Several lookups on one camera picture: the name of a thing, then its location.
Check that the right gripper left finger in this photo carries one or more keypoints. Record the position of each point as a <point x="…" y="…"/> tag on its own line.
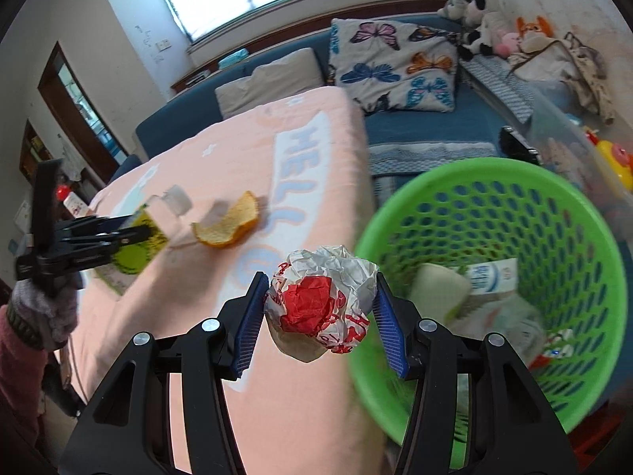
<point x="125" y="427"/>

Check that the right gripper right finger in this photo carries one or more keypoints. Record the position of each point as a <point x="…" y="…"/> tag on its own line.
<point x="512" y="427"/>

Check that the orange peel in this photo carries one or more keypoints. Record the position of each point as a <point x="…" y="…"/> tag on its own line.
<point x="238" y="221"/>

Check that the red white wrapper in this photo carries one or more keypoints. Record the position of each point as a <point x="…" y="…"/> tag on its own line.
<point x="320" y="301"/>

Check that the red cartoon plastic cup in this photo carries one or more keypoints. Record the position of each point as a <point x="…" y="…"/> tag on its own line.
<point x="558" y="345"/>

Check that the grey white milk carton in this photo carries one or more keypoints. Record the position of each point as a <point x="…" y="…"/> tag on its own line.
<point x="491" y="278"/>

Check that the grey gloved left hand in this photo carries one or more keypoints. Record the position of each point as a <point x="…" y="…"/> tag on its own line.
<point x="41" y="321"/>

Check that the red capped white bottle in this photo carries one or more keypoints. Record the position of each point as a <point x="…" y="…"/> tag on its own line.
<point x="71" y="201"/>

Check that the wooden shelf cabinet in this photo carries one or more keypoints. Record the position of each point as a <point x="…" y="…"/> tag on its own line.
<point x="33" y="152"/>

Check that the green plastic basket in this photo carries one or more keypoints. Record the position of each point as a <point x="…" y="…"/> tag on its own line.
<point x="569" y="267"/>

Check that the pink patterned tablecloth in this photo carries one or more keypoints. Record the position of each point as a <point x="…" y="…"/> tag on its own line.
<point x="305" y="159"/>

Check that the teal tissue pack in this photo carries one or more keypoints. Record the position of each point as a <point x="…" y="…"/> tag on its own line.
<point x="232" y="59"/>

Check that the black remote control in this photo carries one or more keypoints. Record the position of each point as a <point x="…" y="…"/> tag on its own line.
<point x="516" y="147"/>

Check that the yellow duck toy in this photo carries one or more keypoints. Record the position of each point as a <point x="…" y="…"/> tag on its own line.
<point x="617" y="158"/>

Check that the beige cushion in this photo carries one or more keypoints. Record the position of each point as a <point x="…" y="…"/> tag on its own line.
<point x="290" y="75"/>

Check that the clear plastic storage box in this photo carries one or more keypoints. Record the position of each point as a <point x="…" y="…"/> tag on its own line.
<point x="565" y="150"/>

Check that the grey patterned blanket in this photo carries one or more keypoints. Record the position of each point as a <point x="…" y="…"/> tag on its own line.
<point x="495" y="75"/>

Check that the butterfly print pillow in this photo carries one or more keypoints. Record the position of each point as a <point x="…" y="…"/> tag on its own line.
<point x="391" y="65"/>

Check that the beige crumpled cloth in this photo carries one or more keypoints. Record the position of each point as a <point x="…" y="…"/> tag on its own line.
<point x="568" y="61"/>

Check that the pink pig plush toy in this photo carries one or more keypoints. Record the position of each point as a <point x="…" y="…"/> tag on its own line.
<point x="508" y="45"/>

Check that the orange fox plush toy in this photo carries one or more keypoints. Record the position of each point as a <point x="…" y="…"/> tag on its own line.
<point x="529" y="28"/>

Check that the cow plush toy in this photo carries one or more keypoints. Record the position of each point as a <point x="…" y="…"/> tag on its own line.
<point x="485" y="25"/>

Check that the grey plush toy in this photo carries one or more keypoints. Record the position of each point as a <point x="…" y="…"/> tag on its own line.
<point x="454" y="10"/>

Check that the dark wooden door frame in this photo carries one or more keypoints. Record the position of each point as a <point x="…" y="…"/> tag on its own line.
<point x="79" y="120"/>

